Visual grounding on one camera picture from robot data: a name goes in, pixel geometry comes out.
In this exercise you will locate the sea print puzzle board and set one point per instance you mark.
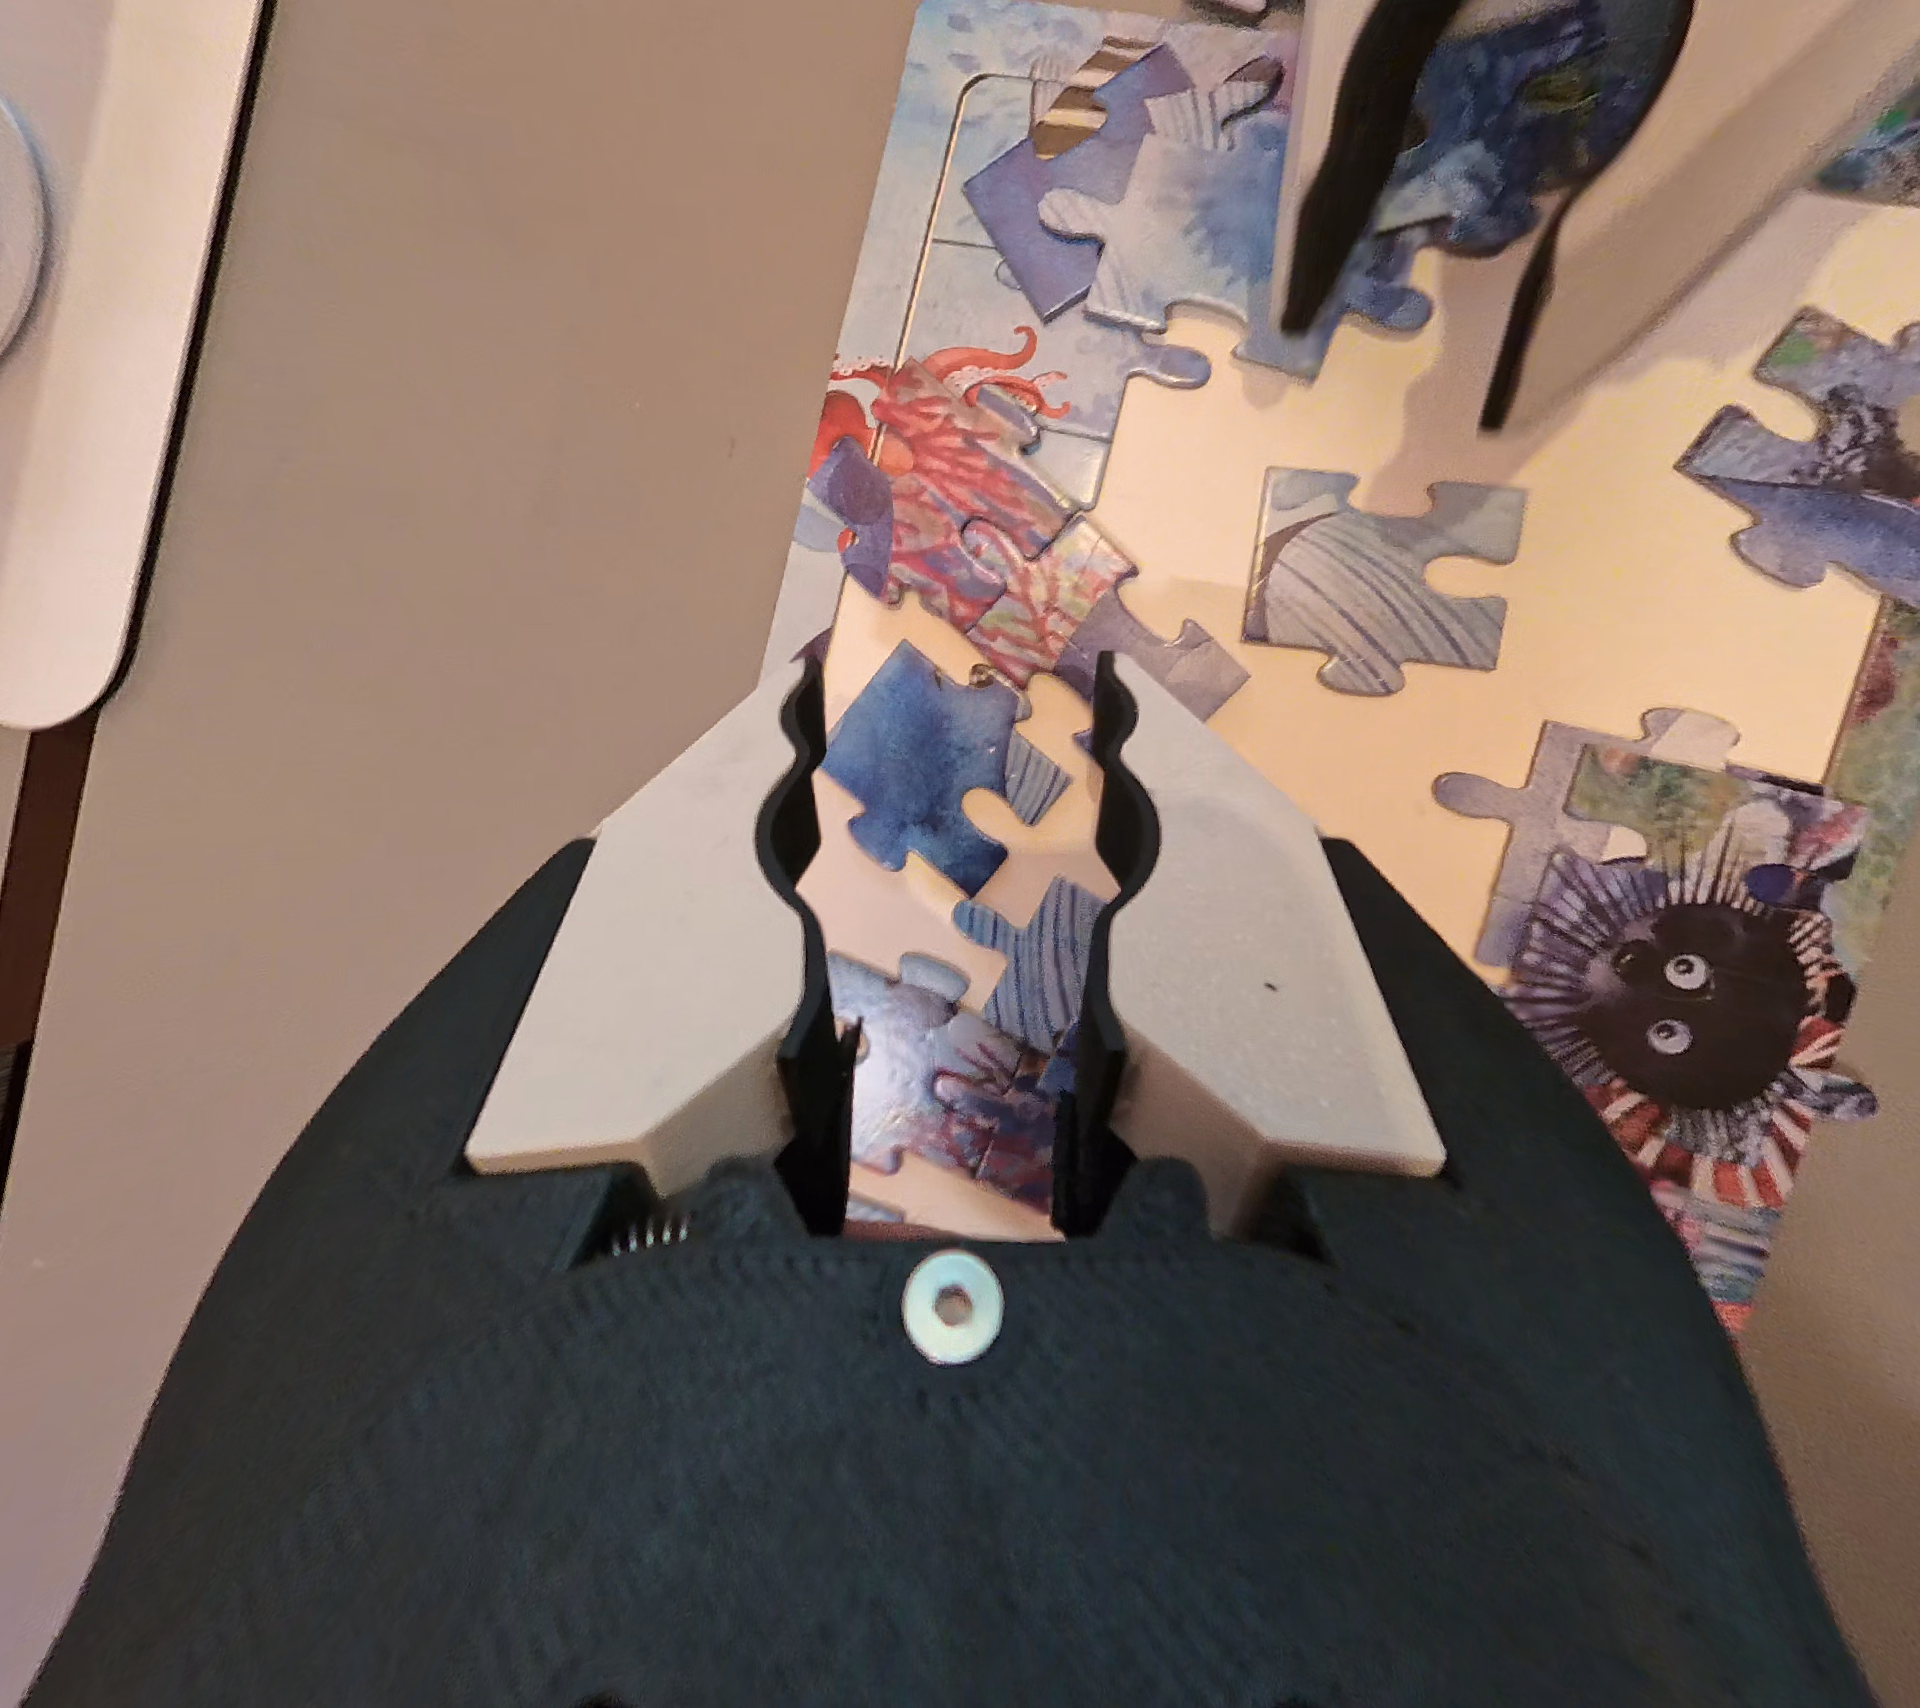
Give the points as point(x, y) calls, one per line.
point(1619, 628)

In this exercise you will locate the red coral purple puzzle piece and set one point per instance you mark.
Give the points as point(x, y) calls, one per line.
point(930, 495)

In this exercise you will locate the blue red coral puzzle piece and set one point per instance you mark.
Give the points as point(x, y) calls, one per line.
point(991, 1109)

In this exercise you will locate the white rounded board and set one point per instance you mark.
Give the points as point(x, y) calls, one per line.
point(136, 240)

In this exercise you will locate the coral striped edge puzzle piece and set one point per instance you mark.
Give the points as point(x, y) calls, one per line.
point(884, 1035)

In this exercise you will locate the pale striped whale puzzle piece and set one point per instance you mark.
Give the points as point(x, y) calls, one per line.
point(1381, 597)

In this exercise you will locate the blue dark coral puzzle piece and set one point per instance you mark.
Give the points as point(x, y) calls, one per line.
point(1801, 508)

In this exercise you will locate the red green coral puzzle piece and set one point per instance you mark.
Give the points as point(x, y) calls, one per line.
point(1034, 581)

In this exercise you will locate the black sea urchin puzzle piece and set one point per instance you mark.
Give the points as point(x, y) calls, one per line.
point(1679, 988)

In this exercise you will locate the blue striped whale puzzle piece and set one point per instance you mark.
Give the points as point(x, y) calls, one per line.
point(1051, 958)

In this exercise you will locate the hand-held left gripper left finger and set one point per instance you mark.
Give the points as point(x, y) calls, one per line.
point(646, 988)

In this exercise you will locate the light blue anemone puzzle piece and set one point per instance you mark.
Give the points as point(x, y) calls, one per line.
point(1187, 223)

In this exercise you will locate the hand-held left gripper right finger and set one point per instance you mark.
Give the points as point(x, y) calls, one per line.
point(1277, 988)

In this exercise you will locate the dark blue whale eye piece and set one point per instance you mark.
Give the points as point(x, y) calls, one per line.
point(915, 762)

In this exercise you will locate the lavender white whale puzzle piece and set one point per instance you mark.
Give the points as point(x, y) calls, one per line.
point(1545, 807)

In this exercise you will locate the purple eyelash puzzle piece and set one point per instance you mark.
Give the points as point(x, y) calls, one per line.
point(1187, 673)

